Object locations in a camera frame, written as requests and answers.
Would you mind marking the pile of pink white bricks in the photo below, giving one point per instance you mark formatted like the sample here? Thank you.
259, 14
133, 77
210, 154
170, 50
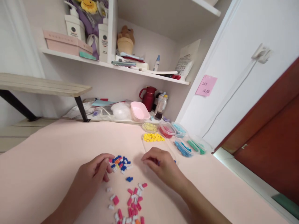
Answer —
134, 203

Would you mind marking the clear tray of bright blue bricks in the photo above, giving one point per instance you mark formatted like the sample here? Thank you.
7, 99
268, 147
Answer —
184, 148

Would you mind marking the red thermos jug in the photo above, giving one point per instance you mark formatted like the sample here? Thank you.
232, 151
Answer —
148, 98

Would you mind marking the white crumpled plastic bag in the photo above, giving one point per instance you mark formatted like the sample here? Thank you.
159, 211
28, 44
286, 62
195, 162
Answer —
120, 110

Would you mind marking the green flat object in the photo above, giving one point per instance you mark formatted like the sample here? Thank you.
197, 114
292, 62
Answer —
287, 203

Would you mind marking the pile of blue mixed bricks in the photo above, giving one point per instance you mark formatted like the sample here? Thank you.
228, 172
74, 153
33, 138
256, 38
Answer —
121, 163

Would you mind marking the black bottle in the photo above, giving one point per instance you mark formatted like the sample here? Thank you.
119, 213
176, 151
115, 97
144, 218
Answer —
158, 99

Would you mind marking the dark blue single brick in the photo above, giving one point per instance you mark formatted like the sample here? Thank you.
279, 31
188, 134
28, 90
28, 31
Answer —
129, 179

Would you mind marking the white wall shelf with items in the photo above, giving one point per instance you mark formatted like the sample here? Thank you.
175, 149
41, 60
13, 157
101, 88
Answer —
112, 42

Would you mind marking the person's left hand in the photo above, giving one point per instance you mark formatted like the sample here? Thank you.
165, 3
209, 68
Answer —
91, 171

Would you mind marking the clear tray of pale blue bricks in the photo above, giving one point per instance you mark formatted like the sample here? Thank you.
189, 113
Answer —
179, 129

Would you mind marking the white bottle with yellow cap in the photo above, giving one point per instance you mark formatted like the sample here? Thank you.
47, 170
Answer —
163, 102

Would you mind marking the clear tray of green bricks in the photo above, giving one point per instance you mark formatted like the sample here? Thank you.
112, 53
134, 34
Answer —
198, 145

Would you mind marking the person's right hand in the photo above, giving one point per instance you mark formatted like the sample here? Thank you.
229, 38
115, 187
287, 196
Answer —
163, 161

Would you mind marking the brown wooden door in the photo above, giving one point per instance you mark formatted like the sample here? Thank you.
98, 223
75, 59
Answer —
268, 140

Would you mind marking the white wall socket with plug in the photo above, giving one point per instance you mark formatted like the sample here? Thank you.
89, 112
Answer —
261, 53

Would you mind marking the small bottle of dark liquid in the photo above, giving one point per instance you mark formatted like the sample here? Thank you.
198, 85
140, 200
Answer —
158, 115

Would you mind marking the pink plastic box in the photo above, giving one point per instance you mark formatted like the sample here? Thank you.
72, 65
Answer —
139, 112

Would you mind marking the clear tray of red bricks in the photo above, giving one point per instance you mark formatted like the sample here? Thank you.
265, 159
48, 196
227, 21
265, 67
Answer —
166, 130

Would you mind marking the pink sticky note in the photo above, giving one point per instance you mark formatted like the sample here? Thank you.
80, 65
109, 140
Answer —
206, 85

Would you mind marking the wooden board with black legs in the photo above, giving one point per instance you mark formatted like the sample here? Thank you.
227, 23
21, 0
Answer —
42, 85

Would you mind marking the clear tray of yellow bricks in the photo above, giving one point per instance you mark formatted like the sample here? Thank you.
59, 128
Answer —
154, 137

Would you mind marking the clear zip bag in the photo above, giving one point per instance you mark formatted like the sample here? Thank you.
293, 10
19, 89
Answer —
106, 113

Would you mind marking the clear tray of cream bricks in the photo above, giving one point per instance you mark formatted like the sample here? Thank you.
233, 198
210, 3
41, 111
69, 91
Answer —
150, 126

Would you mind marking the pink table mat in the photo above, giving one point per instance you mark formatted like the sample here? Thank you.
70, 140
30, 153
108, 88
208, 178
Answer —
58, 163

